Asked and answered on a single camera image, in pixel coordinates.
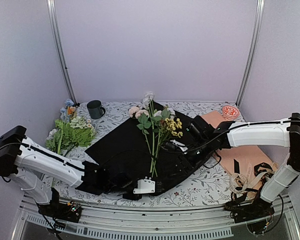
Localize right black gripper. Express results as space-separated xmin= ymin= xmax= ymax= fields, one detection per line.
xmin=167 ymin=136 xmax=213 ymax=178

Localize white rose long stem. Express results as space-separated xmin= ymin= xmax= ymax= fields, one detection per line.
xmin=128 ymin=106 xmax=158 ymax=177

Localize small white flower stem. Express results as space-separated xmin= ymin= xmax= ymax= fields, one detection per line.
xmin=142 ymin=91 xmax=156 ymax=177

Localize yellow small flower bunch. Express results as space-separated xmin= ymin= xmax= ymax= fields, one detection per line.
xmin=155 ymin=118 xmax=183 ymax=157

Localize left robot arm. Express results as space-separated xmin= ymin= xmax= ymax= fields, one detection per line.
xmin=0 ymin=125 xmax=136 ymax=217

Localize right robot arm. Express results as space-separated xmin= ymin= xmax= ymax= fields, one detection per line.
xmin=182 ymin=111 xmax=300 ymax=218

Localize cream printed ribbon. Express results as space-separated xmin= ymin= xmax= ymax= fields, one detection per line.
xmin=229 ymin=171 xmax=268 ymax=202

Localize pink wrapping paper sheet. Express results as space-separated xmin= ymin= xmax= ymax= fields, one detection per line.
xmin=201 ymin=110 xmax=278 ymax=184

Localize red patterned small bowl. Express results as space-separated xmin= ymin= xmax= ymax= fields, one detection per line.
xmin=221 ymin=105 xmax=240 ymax=118

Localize green leafy flower bunch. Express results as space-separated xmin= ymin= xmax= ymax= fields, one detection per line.
xmin=45 ymin=116 xmax=97 ymax=157

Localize dark grey mug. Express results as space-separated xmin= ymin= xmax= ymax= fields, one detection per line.
xmin=86 ymin=100 xmax=106 ymax=120

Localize blue orange flower stems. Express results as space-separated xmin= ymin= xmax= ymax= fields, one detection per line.
xmin=60 ymin=98 xmax=76 ymax=122

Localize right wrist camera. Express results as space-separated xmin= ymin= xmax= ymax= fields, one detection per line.
xmin=186 ymin=115 xmax=215 ymax=142

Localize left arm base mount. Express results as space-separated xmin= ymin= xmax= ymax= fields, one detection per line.
xmin=37 ymin=200 xmax=83 ymax=223

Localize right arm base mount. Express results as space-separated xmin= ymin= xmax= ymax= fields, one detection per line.
xmin=230 ymin=198 xmax=275 ymax=235

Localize right aluminium frame post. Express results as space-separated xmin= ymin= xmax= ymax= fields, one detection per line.
xmin=235 ymin=0 xmax=265 ymax=108

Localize aluminium frame post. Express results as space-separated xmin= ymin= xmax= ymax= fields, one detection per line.
xmin=46 ymin=0 xmax=77 ymax=104
xmin=235 ymin=0 xmax=265 ymax=108

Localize left aluminium frame post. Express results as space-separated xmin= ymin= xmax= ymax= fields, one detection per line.
xmin=46 ymin=0 xmax=77 ymax=104

